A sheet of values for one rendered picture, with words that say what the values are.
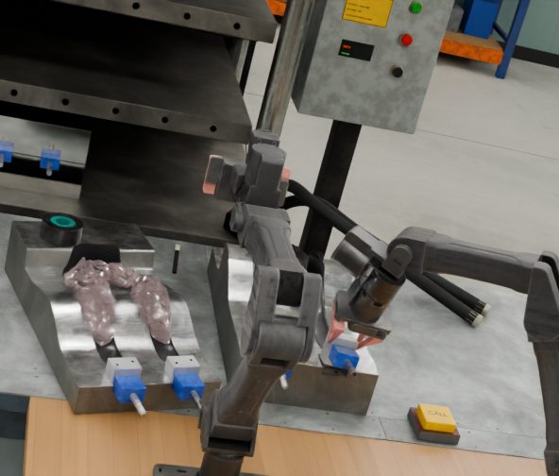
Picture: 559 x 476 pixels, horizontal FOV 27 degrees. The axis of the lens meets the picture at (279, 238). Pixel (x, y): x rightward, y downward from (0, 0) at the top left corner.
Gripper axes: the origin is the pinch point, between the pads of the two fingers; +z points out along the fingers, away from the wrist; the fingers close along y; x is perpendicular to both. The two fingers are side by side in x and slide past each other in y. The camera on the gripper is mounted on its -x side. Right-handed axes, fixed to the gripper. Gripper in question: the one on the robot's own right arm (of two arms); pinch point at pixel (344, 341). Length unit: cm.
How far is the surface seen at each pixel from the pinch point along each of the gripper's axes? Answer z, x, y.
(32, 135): 35, -70, 59
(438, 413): 5.9, 5.8, -21.6
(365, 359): 4.9, -1.6, -6.8
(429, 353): 18.6, -20.3, -28.8
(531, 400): 11.8, -8.5, -47.2
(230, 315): 12.2, -10.2, 17.5
